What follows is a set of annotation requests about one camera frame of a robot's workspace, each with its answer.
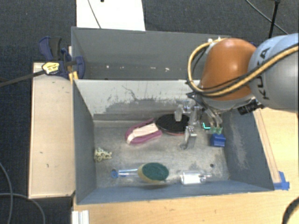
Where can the clear tube with blue cap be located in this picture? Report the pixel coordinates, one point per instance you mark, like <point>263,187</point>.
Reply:
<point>126,172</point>

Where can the pale wood board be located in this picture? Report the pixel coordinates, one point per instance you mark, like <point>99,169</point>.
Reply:
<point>51,136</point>

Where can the pale yellow toy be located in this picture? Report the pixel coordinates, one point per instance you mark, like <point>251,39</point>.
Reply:
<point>101,154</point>

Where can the black disc with red rim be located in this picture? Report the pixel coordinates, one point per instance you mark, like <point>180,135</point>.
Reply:
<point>168,125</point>

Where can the grey metal bin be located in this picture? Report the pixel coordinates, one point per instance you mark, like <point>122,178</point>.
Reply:
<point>149,52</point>

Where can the blue block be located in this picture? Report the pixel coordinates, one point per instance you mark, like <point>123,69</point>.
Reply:
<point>217,140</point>

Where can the green and yellow oval sponge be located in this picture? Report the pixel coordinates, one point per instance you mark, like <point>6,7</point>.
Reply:
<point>155,171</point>

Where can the clear and white glass tube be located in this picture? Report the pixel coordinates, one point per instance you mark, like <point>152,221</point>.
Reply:
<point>192,177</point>

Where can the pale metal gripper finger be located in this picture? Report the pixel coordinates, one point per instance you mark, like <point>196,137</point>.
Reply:
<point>190,136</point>
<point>179,114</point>

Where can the black cylinder on white bracket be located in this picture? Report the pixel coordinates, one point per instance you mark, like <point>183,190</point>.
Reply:
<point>248,108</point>

